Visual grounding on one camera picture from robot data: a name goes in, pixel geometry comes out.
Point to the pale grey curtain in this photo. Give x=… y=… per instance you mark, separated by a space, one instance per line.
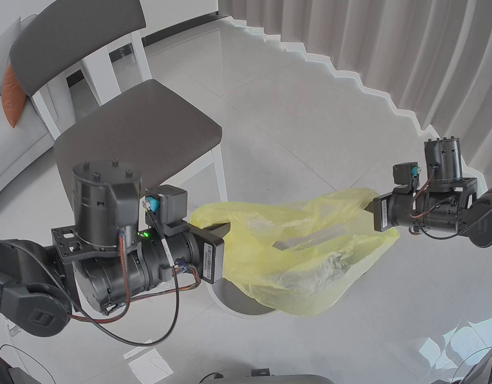
x=390 y=26

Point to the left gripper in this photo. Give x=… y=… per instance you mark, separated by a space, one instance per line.
x=150 y=266

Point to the yellow plastic bag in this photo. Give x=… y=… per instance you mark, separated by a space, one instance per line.
x=270 y=222

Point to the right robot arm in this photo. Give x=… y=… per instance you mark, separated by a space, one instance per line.
x=486 y=218

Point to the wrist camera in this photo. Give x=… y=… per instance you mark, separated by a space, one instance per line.
x=172 y=204
x=402 y=173

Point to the pale grey sofa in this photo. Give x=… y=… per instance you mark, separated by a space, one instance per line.
x=10 y=150

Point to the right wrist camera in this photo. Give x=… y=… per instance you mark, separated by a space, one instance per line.
x=402 y=173

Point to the orange cushion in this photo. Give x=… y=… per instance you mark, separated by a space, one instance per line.
x=12 y=94

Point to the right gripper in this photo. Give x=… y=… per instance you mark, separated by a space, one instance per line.
x=402 y=212

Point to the white trash bin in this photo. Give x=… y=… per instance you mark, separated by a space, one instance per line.
x=238 y=303

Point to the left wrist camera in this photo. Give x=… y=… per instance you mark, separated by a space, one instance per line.
x=172 y=204

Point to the grey and white chair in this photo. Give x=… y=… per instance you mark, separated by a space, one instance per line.
x=150 y=126

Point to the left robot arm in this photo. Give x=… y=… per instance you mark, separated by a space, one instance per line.
x=26 y=278

